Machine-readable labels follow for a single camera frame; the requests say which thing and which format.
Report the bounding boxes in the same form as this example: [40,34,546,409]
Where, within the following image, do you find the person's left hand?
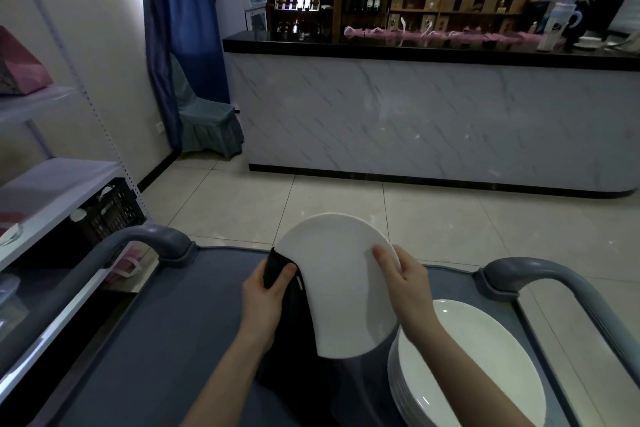
[241,261,299,348]

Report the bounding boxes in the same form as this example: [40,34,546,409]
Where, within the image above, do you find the person's right hand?
[372,244,441,342]

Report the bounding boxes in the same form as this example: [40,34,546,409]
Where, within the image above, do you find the white round plate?
[273,213,402,359]

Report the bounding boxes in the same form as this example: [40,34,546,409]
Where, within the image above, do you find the dark blue cleaning cloth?
[255,246,361,427]

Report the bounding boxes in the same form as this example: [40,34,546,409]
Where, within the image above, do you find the stack of white plates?
[387,299,547,427]

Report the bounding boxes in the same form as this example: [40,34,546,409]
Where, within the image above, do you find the person's right forearm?
[405,319,536,427]

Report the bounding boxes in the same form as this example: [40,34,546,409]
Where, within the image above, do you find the person's left forearm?
[179,329,276,427]

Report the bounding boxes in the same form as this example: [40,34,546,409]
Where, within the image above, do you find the grey service cart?
[0,225,640,427]

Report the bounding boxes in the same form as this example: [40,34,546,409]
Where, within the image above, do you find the black plastic crate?
[75,177,149,245]

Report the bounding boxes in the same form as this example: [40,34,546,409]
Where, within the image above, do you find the marble bar counter black top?
[222,30,640,200]

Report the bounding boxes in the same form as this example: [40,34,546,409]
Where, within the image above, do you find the chair with grey-green cover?
[169,52,246,160]

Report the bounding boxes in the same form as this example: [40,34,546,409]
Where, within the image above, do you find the white metal shelf rack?
[0,0,151,392]

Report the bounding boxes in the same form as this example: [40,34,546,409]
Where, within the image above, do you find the row of pink bags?
[343,25,569,47]

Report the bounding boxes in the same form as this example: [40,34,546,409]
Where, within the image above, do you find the dark wine rack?
[342,0,396,37]

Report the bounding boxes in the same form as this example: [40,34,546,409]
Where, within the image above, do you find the white refrigerator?
[209,0,249,40]

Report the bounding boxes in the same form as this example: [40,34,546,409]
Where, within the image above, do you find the blue curtain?
[137,0,233,155]

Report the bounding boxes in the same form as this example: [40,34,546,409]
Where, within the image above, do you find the black pegged stand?
[575,0,632,37]

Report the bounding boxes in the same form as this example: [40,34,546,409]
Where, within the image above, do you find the pink bag white handles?
[102,246,161,295]

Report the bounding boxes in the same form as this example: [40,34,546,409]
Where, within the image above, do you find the white pitcher with handle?
[536,1,583,52]

